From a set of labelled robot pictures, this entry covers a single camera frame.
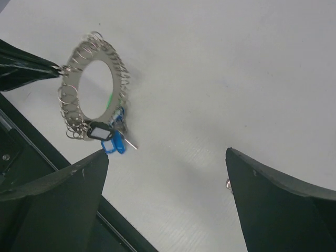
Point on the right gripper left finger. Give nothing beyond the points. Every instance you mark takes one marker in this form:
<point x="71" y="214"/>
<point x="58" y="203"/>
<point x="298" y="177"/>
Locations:
<point x="55" y="212"/>

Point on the blue key tag outer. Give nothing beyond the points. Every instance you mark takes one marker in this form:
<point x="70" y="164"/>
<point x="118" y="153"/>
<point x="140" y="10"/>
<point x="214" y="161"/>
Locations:
<point x="108" y="146"/>

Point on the blue key tag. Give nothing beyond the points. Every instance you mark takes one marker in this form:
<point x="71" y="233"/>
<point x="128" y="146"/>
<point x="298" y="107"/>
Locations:
<point x="118" y="142"/>
<point x="108" y="146"/>

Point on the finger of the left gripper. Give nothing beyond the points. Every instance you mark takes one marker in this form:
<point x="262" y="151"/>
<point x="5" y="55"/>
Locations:
<point x="20" y="68"/>

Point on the metal disc keyring organizer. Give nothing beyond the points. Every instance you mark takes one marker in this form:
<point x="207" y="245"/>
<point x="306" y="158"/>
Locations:
<point x="93" y="71"/>

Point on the green tag key on ring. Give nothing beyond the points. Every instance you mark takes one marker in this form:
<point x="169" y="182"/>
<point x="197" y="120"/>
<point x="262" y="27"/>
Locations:
<point x="109" y="101"/>

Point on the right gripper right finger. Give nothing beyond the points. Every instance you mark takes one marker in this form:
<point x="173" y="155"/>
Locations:
<point x="278" y="212"/>

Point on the black clear key tag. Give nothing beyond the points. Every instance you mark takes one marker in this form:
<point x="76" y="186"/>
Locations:
<point x="100" y="131"/>

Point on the blue key tag inner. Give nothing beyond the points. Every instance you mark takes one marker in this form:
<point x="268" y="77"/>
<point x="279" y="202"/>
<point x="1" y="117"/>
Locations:
<point x="118" y="142"/>

